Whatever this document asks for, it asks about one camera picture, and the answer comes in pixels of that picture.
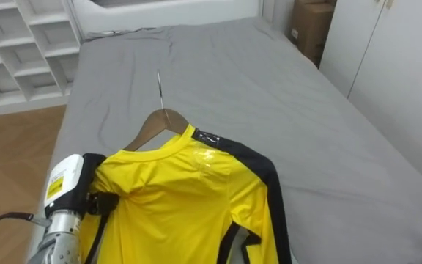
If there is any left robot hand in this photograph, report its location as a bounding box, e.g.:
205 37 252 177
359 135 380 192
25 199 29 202
43 153 121 220

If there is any wooden clothes hanger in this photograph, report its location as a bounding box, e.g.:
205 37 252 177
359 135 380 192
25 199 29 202
123 69 190 152

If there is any yellow shirt with black stripes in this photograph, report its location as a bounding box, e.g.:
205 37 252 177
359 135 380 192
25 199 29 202
78 123 293 264

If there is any white shelf unit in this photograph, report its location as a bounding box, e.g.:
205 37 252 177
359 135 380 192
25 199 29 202
0 0 86 119

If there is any grey bed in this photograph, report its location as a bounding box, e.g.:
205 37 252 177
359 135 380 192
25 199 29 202
26 0 422 264

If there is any brown cardboard box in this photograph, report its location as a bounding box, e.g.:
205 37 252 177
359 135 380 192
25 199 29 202
289 0 338 69

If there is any white wardrobe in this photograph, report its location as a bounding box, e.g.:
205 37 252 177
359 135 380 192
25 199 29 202
319 0 422 195

